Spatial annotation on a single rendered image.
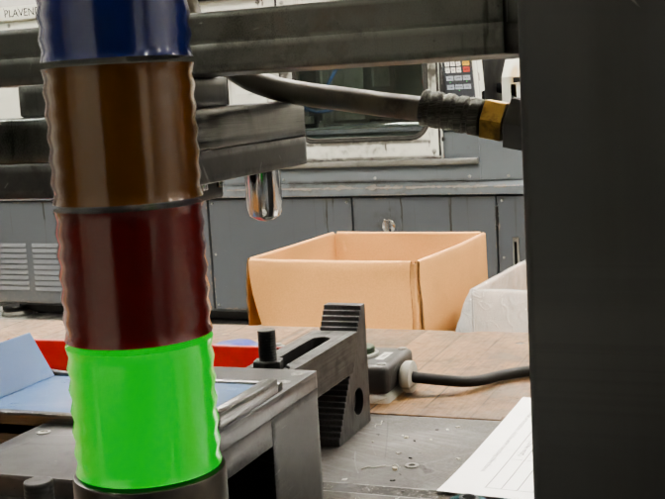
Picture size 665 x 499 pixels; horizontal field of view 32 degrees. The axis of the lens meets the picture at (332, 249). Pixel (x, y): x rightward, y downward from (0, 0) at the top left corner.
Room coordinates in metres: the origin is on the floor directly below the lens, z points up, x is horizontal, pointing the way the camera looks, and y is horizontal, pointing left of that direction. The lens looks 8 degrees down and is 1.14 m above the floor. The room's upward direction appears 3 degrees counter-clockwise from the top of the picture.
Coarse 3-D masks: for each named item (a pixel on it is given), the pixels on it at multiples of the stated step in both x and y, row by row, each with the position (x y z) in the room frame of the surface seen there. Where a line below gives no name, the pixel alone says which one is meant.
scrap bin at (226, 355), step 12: (48, 348) 0.91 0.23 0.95; (60, 348) 0.91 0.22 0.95; (216, 348) 0.85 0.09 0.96; (228, 348) 0.85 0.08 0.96; (240, 348) 0.85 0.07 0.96; (252, 348) 0.84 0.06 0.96; (276, 348) 0.84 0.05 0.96; (48, 360) 0.91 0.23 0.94; (60, 360) 0.91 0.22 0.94; (216, 360) 0.85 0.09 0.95; (228, 360) 0.85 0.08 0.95; (240, 360) 0.85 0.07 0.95; (252, 360) 0.84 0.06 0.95
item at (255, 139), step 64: (384, 0) 0.49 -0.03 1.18; (448, 0) 0.48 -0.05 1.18; (512, 0) 0.48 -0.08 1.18; (0, 64) 0.56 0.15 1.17; (64, 64) 0.55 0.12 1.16; (256, 64) 0.51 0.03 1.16; (320, 64) 0.50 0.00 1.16; (384, 64) 0.54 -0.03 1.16; (0, 128) 0.52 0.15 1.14; (256, 128) 0.60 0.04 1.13; (0, 192) 0.52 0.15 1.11; (256, 192) 0.63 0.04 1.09
